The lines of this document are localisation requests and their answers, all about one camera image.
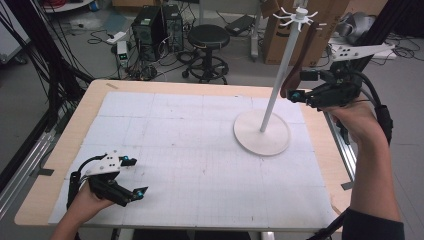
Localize white power strip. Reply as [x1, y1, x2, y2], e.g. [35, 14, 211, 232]
[105, 31, 128, 45]

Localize grey bag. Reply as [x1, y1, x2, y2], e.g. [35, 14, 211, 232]
[336, 11, 377, 46]

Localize black round stool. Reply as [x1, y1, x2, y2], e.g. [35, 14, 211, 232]
[181, 23, 232, 85]

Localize black computer tower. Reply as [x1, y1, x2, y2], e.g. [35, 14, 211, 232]
[131, 5, 168, 63]
[161, 3, 185, 53]

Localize person's left hand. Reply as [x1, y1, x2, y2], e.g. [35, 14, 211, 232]
[68, 182, 116, 221]

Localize black floor cable tangle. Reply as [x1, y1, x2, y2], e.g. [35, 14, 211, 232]
[124, 49, 189, 82]

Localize white desk leg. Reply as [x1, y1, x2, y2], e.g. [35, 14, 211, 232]
[249, 0, 265, 62]

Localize small white device green light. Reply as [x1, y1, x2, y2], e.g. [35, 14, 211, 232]
[115, 40, 129, 69]

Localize person's right hand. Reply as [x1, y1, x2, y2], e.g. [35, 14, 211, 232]
[321, 99, 381, 145]

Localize white grid mat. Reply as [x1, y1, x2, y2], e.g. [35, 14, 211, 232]
[48, 90, 338, 231]

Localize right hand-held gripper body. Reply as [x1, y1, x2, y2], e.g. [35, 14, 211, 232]
[304, 43, 396, 109]

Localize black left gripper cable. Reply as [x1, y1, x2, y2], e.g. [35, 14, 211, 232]
[66, 153, 108, 209]

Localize black metal frame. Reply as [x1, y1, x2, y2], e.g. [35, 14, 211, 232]
[313, 0, 424, 146]
[0, 0, 94, 134]

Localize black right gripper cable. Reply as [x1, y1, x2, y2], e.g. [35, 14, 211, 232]
[353, 68, 395, 146]

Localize white hook stand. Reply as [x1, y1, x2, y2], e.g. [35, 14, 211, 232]
[233, 6, 328, 157]

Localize aluminium rail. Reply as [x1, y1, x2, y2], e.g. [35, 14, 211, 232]
[322, 109, 358, 183]
[0, 129, 56, 218]

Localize brown cardboard box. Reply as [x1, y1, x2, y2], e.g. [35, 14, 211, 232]
[259, 0, 389, 68]

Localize flat black device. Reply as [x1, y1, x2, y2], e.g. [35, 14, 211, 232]
[224, 14, 256, 37]

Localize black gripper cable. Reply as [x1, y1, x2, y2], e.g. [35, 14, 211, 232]
[353, 68, 395, 146]
[66, 153, 108, 209]

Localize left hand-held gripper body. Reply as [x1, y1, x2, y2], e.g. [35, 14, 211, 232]
[85, 149, 133, 207]

